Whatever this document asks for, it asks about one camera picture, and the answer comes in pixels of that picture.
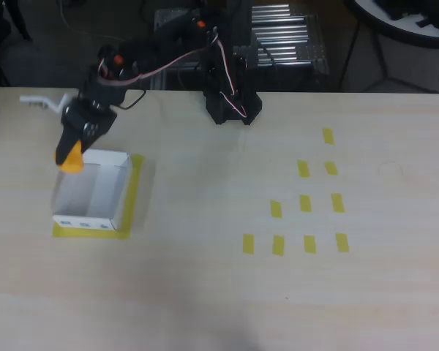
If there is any cream cable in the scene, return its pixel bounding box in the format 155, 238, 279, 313
59, 0, 107, 41

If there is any red white servo cable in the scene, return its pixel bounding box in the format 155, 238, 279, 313
98, 27, 249, 118

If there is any yellow rubber duck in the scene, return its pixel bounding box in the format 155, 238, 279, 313
58, 141, 86, 175

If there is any white cardboard box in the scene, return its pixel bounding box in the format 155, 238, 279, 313
52, 147, 133, 232

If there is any silver metal roller rack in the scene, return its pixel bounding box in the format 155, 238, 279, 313
150, 2, 331, 91

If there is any round white table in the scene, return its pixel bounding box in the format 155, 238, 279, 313
350, 0, 439, 49

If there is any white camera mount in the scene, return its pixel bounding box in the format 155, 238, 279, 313
19, 93, 74, 115

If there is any grey chair seat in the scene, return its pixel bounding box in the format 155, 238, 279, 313
0, 39, 91, 88

